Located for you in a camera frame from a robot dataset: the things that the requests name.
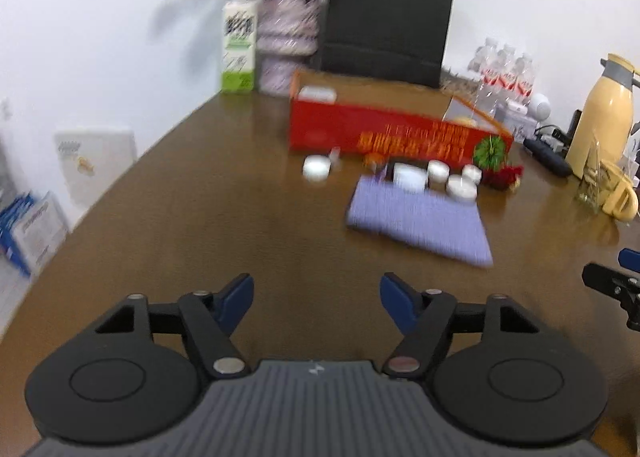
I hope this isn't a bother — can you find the red artificial rose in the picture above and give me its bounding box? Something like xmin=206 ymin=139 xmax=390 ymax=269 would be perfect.
xmin=482 ymin=164 xmax=524 ymax=191

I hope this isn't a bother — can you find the black paper shopping bag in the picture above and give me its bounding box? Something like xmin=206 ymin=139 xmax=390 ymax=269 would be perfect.
xmin=319 ymin=0 xmax=454 ymax=88

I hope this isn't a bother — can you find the clear glass measuring cup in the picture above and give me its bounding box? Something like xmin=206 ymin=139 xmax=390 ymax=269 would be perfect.
xmin=576 ymin=135 xmax=604 ymax=213

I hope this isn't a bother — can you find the white round jar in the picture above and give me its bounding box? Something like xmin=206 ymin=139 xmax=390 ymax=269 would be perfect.
xmin=393 ymin=163 xmax=428 ymax=194

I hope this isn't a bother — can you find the green white milk carton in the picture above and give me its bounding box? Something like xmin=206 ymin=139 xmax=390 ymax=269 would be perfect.
xmin=221 ymin=0 xmax=259 ymax=93

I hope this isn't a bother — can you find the purple knitted cloth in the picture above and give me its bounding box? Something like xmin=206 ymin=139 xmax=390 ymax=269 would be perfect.
xmin=345 ymin=176 xmax=494 ymax=267

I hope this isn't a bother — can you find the white round speaker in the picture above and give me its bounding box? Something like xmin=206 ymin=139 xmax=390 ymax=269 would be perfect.
xmin=527 ymin=93 xmax=551 ymax=122

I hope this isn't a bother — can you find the dark blue glasses case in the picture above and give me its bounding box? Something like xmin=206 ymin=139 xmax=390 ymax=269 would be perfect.
xmin=523 ymin=138 xmax=573 ymax=178

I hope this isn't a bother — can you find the white metal tin box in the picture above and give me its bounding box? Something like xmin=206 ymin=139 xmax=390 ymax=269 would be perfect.
xmin=495 ymin=99 xmax=538 ymax=144

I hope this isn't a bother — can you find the red orange cardboard box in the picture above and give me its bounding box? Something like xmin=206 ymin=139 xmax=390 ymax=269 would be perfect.
xmin=288 ymin=69 xmax=514 ymax=170

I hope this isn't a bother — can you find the pink marbled ceramic vase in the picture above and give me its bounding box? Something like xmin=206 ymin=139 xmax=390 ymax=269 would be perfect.
xmin=257 ymin=0 xmax=321 ymax=96

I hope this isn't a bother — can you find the white round lid left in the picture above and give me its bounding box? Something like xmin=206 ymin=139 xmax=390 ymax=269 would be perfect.
xmin=302 ymin=154 xmax=332 ymax=182

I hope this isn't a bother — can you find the black charger with cables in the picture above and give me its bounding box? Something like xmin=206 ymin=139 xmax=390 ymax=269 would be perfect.
xmin=535 ymin=109 xmax=582 ymax=158

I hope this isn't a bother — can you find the clear plastic wipes container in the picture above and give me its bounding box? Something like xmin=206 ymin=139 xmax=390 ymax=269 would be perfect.
xmin=297 ymin=85 xmax=337 ymax=104

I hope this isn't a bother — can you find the blue white paper box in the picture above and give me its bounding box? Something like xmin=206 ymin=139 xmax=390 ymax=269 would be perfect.
xmin=1 ymin=192 xmax=68 ymax=278

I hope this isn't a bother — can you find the water bottle right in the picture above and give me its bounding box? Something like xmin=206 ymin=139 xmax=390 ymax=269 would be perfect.
xmin=513 ymin=53 xmax=536 ymax=105

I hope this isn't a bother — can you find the water bottle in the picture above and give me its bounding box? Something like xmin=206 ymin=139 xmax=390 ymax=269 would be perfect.
xmin=495 ymin=44 xmax=518 ymax=100
xmin=513 ymin=53 xmax=536 ymax=105
xmin=469 ymin=38 xmax=500 ymax=109

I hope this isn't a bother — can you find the water bottle middle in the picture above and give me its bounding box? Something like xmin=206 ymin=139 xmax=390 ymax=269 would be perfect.
xmin=495 ymin=44 xmax=518 ymax=100

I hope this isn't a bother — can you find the water bottle left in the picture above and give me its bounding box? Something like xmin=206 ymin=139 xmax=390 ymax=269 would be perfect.
xmin=469 ymin=38 xmax=500 ymax=109

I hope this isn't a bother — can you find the yellow ceramic mug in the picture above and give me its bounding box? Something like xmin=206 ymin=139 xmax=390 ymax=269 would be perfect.
xmin=599 ymin=160 xmax=639 ymax=223

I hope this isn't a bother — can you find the cream yellow thermos jug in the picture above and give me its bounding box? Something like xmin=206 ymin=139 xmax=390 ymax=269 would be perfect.
xmin=566 ymin=53 xmax=639 ymax=178

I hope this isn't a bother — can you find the yellow white plush toy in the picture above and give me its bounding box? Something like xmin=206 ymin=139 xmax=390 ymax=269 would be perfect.
xmin=451 ymin=116 xmax=480 ymax=128

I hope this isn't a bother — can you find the clear container of pellets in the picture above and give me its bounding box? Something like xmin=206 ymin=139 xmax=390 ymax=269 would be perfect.
xmin=439 ymin=67 xmax=480 ymax=97

